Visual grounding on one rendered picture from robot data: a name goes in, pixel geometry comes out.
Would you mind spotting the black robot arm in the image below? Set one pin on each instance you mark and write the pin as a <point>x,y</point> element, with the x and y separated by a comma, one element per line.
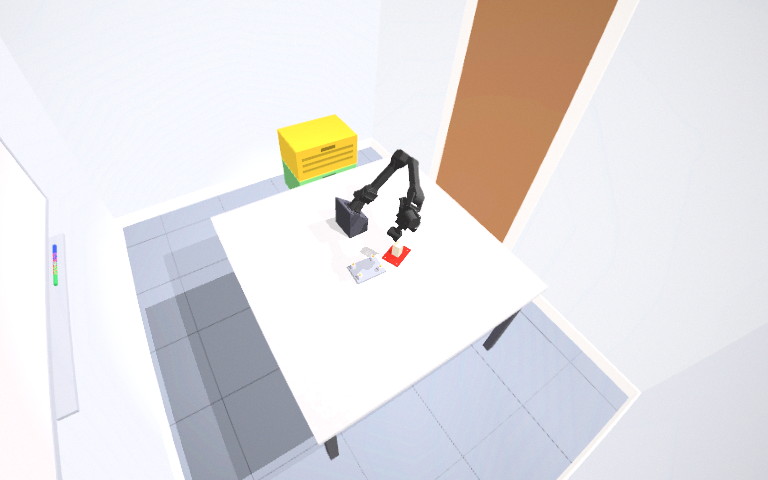
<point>415,193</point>

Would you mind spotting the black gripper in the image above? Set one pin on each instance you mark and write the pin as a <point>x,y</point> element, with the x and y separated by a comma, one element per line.
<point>394,232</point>

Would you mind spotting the red plate with cream block handle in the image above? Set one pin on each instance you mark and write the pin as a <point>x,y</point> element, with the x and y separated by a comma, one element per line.
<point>396,254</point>

